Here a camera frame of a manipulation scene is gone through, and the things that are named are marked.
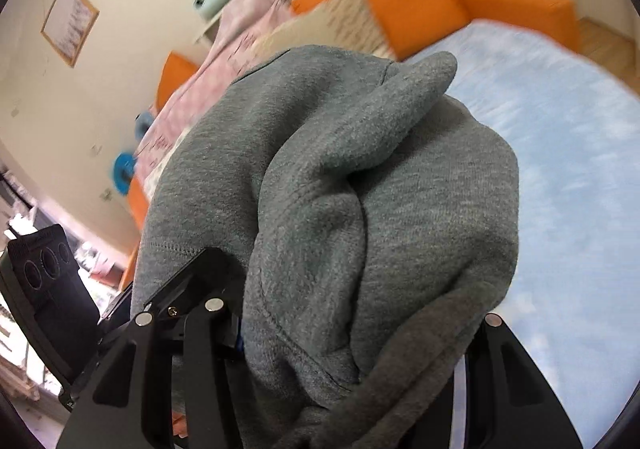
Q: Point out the light blue fleece blanket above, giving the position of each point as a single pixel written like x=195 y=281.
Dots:
x=575 y=179

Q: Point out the white shelf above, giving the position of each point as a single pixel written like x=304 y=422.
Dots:
x=207 y=31

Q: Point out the wood-framed wall picture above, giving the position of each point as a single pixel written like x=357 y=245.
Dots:
x=70 y=21

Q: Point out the blue plush toy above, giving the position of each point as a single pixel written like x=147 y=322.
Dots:
x=122 y=174

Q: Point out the pink printed blanket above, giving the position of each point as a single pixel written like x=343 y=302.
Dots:
x=210 y=79

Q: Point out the beige checkered cushion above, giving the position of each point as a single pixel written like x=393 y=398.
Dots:
x=345 y=19

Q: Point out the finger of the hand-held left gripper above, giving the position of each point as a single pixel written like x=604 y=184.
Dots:
x=195 y=274

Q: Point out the grey sweatshirt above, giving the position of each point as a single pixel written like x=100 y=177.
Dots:
x=375 y=229

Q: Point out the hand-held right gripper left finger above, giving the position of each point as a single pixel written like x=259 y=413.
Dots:
x=200 y=369

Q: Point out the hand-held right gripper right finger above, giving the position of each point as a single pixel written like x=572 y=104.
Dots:
x=500 y=379

